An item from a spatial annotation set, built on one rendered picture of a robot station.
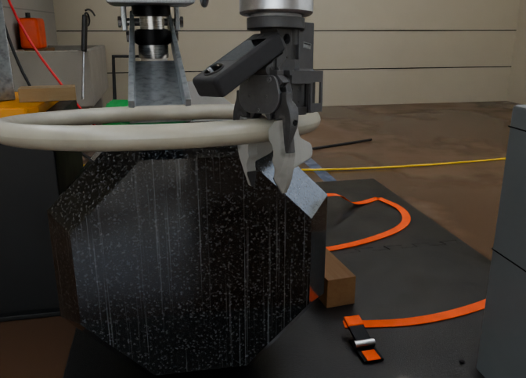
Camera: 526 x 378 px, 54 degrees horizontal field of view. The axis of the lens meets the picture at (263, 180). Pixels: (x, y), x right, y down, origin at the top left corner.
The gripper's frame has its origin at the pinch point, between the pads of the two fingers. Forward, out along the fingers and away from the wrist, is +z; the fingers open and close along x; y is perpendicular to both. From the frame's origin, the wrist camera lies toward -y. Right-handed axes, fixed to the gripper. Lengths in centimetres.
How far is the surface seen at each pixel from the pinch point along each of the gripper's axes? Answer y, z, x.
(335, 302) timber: 102, 73, 67
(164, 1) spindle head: 30, -31, 67
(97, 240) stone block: 13, 30, 77
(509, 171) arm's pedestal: 101, 13, 7
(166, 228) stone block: 28, 28, 67
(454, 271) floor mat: 164, 73, 50
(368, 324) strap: 101, 76, 51
